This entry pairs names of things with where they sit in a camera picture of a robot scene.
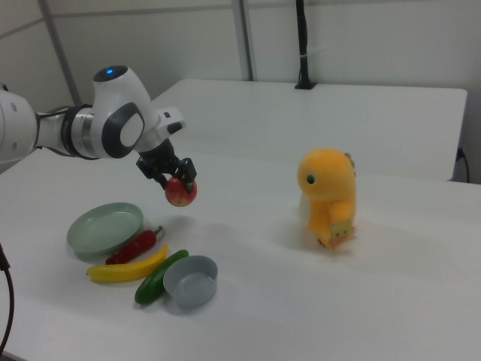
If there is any grey wall frame post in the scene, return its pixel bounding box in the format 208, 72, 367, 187
237, 0, 259, 81

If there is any orange plush dinosaur toy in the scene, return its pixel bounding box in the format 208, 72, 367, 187
296, 147, 358, 252

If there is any yellow toy banana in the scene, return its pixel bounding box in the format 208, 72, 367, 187
86, 243, 168, 284

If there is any white table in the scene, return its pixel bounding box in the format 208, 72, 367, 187
150, 78, 468, 182

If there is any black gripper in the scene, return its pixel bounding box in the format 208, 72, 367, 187
135, 139, 198, 192

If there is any black pole stand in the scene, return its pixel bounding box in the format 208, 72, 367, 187
294, 0, 316, 90

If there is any yellow paper plush tag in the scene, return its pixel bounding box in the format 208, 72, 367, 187
325, 220, 356, 251

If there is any black wall cable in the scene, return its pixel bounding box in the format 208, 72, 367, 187
456, 147, 470, 184

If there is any red toy apple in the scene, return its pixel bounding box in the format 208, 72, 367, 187
164, 176, 199, 208

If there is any green toy pepper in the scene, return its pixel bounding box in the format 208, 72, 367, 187
134, 249, 189, 305

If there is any pale green plate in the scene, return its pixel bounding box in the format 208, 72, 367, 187
66, 202, 145, 263

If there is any red toy chili pepper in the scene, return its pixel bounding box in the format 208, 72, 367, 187
104, 225, 165, 266

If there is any grey metal bowl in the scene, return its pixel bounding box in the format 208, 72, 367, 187
162, 255, 219, 308

